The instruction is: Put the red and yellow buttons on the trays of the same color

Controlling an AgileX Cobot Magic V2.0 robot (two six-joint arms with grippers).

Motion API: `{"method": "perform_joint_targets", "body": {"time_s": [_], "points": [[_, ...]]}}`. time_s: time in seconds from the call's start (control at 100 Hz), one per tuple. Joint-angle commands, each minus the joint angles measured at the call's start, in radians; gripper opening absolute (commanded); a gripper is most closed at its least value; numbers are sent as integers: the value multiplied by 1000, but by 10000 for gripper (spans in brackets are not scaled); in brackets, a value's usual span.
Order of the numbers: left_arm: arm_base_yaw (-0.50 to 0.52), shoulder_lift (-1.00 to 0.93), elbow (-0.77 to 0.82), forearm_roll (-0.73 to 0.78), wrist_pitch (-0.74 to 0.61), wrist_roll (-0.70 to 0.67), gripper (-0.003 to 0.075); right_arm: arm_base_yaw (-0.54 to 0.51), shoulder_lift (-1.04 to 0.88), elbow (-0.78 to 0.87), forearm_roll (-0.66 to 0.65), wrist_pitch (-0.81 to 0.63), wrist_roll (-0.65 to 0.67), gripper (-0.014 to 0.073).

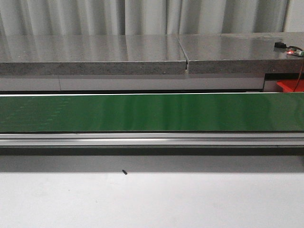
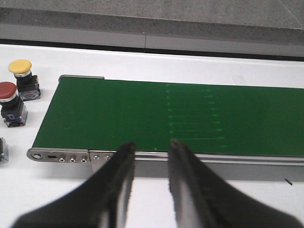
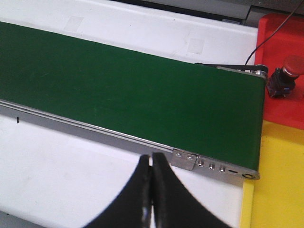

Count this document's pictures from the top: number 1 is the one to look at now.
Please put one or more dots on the red plastic tray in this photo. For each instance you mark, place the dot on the red plastic tray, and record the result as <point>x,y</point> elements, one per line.
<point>291,85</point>

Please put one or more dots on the grey stone slab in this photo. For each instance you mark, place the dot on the grey stone slab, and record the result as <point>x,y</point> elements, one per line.
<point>241,53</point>
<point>91,55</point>

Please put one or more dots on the grey stone slab left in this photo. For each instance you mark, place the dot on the grey stone slab left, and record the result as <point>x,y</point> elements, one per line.
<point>91,55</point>

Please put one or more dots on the green conveyor belt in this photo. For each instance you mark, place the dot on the green conveyor belt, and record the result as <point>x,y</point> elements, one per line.
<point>258,112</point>

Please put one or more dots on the aluminium conveyor frame rail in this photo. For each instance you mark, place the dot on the aluminium conveyor frame rail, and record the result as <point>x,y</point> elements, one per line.
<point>152,139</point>

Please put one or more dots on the grey stone slab right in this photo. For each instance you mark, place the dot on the grey stone slab right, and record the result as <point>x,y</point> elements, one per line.
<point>241,53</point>

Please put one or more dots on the green circuit board with LED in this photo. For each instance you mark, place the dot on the green circuit board with LED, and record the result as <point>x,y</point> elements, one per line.
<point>295,51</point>

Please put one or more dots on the grey pleated curtain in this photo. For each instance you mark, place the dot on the grey pleated curtain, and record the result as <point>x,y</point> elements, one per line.
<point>149,17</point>

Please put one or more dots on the small black sensor module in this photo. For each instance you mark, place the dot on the small black sensor module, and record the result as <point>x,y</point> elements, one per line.
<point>280,45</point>

